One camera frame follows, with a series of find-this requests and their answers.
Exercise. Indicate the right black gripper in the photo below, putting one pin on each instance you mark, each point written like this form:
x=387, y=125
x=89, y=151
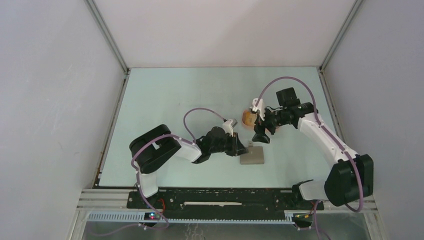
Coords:
x=259, y=129

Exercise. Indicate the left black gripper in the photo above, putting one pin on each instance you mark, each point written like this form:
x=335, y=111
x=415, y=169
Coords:
x=236, y=147

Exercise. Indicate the grey card holder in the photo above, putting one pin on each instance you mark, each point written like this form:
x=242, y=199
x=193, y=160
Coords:
x=254, y=156

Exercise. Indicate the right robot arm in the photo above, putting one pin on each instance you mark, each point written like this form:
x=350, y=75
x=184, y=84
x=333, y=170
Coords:
x=351, y=175

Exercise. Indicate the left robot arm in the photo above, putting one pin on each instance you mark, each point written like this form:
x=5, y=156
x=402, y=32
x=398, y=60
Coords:
x=153, y=149

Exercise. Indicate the pink oval tray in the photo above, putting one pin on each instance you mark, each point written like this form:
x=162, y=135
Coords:
x=246, y=127

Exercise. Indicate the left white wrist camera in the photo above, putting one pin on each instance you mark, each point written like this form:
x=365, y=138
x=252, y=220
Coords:
x=228, y=126

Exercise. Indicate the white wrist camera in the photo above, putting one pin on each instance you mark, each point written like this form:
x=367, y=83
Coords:
x=228, y=126
x=258, y=108

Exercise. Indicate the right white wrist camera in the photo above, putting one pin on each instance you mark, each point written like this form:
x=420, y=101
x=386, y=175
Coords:
x=258, y=108

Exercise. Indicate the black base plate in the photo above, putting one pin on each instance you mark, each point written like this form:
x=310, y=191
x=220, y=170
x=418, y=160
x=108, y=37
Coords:
x=222, y=203

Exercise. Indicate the right corner frame post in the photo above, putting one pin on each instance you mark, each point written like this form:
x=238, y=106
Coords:
x=341, y=33

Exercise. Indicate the corner frame post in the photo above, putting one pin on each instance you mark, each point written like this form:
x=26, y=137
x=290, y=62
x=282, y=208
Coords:
x=104, y=29
x=341, y=33

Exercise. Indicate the left corner frame post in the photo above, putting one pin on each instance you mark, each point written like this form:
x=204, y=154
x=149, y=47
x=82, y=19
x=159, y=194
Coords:
x=104, y=29

